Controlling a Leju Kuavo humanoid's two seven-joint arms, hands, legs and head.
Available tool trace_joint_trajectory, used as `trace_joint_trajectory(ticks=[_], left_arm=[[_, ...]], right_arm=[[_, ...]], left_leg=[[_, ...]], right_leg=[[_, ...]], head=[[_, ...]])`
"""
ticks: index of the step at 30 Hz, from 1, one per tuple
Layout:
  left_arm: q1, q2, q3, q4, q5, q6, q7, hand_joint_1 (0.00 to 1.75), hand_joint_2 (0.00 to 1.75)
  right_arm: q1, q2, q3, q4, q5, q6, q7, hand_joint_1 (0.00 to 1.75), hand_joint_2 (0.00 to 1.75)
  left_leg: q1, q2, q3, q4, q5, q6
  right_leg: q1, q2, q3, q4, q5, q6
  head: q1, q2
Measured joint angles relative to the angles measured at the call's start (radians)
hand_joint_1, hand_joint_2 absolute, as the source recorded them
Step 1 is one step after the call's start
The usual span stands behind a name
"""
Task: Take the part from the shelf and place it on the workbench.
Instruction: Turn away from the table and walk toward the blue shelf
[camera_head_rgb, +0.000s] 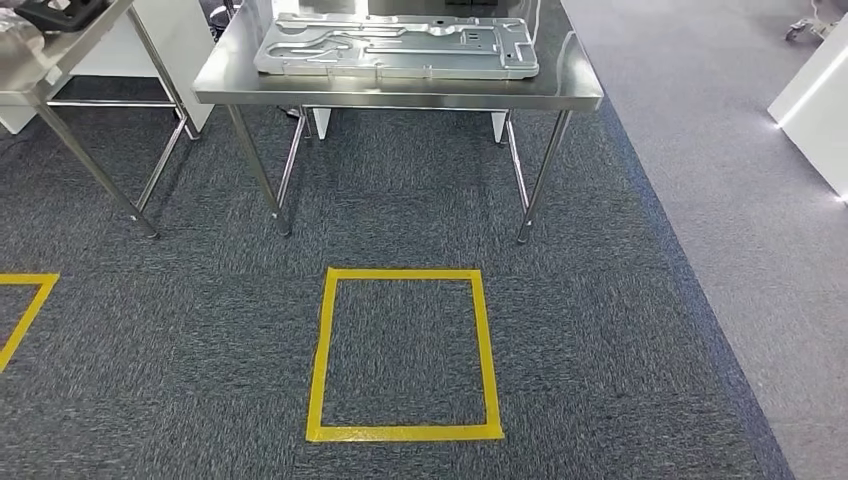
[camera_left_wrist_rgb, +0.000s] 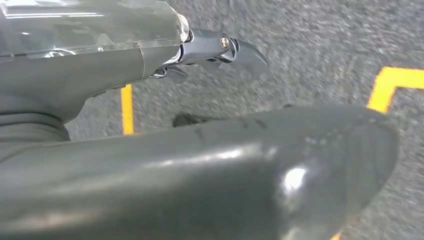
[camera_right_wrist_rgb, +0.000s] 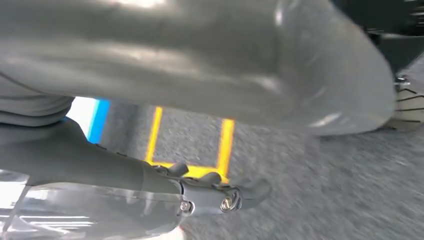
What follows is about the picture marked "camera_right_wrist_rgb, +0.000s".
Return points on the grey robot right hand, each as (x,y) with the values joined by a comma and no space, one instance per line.
(198,59)

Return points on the yellow floor tape square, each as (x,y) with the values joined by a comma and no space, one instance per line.
(225,145)

